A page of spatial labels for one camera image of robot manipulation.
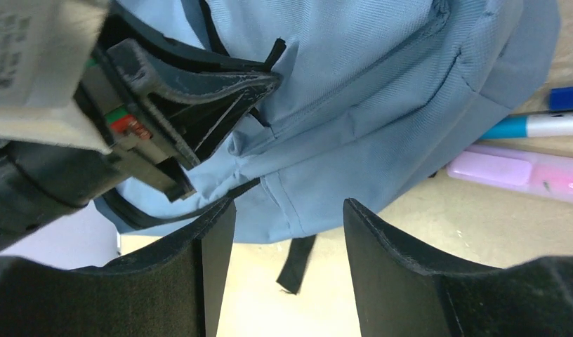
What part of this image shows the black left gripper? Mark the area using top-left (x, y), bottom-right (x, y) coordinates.
top-left (0, 39), bottom-right (281, 251)

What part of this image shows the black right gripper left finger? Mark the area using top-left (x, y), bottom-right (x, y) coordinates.
top-left (0, 199), bottom-right (236, 336)

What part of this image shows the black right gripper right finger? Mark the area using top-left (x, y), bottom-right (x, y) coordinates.
top-left (343, 199), bottom-right (573, 336)

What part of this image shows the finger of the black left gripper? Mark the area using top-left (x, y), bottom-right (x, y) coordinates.
top-left (98, 2), bottom-right (287, 72)

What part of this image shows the blue student backpack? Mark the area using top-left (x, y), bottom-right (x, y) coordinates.
top-left (95, 1), bottom-right (560, 293)

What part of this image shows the light blue white marker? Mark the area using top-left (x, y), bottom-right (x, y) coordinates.
top-left (481, 112), bottom-right (573, 140)

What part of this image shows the blue capped white marker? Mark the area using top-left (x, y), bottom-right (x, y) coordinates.
top-left (548, 86), bottom-right (573, 111)

